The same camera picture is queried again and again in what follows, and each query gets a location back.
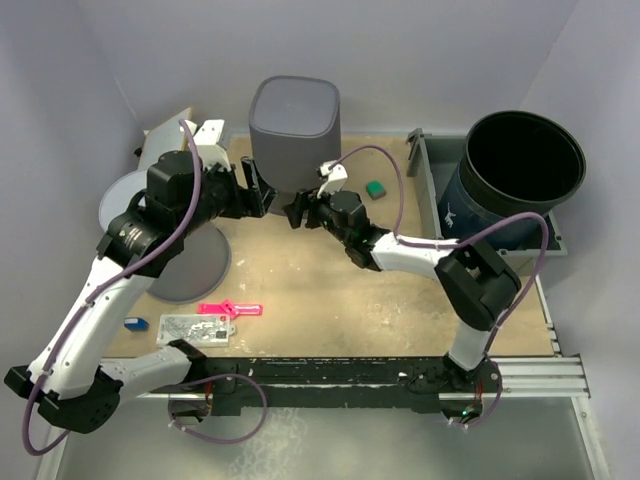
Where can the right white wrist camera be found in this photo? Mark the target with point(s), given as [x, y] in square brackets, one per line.
[333, 176]

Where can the dark grey mesh basket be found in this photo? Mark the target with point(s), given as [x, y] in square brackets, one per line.
[295, 126]

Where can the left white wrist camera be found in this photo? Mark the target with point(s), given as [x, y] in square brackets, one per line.
[206, 138]

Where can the small blue eraser block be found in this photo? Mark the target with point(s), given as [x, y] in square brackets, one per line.
[136, 324]

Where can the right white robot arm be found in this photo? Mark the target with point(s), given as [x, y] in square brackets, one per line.
[479, 285]

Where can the large black round bucket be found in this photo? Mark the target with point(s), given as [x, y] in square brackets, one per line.
[511, 162]

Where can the small green block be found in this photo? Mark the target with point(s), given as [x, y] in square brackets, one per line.
[375, 190]

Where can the grey rectangular plastic crate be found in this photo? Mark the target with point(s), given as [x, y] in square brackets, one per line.
[432, 161]

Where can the white printed card package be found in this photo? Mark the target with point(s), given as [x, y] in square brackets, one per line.
[199, 330]

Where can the small whiteboard yellow edge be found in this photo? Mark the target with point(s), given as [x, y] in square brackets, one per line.
[166, 137]

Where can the aluminium table frame rail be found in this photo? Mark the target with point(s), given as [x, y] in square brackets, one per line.
[539, 428]

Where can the pink plastic clip tool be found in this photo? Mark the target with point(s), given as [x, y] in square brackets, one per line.
[232, 310]

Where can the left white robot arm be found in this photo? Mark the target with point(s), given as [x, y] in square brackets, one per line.
[69, 385]

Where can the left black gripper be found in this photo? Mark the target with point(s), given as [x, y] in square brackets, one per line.
[244, 202]

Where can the light grey round bin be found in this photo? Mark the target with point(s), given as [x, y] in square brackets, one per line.
[193, 274]

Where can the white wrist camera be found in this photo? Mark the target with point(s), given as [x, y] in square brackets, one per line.
[333, 176]
[206, 138]

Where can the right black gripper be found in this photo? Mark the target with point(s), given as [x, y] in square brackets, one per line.
[295, 209]

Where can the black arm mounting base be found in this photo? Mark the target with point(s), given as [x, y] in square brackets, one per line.
[423, 385]

